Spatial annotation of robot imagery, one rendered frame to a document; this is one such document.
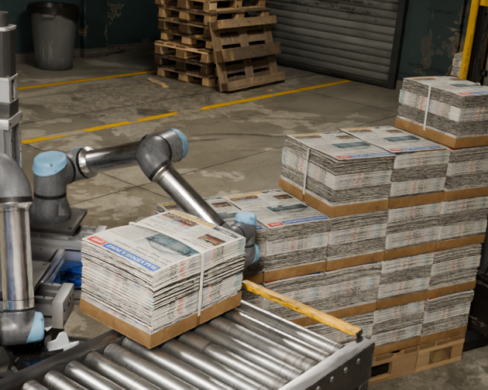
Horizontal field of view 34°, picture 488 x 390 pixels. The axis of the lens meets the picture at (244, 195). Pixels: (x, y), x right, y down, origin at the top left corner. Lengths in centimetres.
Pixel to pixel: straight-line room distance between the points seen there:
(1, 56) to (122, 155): 57
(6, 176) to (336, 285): 162
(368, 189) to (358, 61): 744
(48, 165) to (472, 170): 176
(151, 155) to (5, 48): 56
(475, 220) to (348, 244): 70
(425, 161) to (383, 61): 707
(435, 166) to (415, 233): 29
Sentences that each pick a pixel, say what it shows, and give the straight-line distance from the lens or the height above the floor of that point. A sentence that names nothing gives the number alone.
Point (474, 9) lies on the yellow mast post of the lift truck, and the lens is 403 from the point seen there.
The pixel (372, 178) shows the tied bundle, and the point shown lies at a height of 98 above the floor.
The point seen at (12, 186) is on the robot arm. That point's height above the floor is 123.
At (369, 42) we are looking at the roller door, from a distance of 1039.
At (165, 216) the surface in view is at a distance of 238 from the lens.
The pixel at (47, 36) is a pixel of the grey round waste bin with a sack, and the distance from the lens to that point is 976.
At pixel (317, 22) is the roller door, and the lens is 1082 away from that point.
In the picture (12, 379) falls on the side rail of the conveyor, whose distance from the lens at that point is 204.
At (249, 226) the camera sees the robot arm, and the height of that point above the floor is 93.
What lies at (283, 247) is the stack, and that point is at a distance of 299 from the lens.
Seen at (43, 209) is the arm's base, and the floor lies 87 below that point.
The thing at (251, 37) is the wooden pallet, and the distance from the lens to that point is 970.
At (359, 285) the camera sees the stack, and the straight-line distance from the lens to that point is 329.
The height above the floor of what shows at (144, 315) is 89.
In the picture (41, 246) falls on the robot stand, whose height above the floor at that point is 73.
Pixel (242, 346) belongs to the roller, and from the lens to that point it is 218.
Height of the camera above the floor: 189
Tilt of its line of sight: 19 degrees down
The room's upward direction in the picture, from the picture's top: 5 degrees clockwise
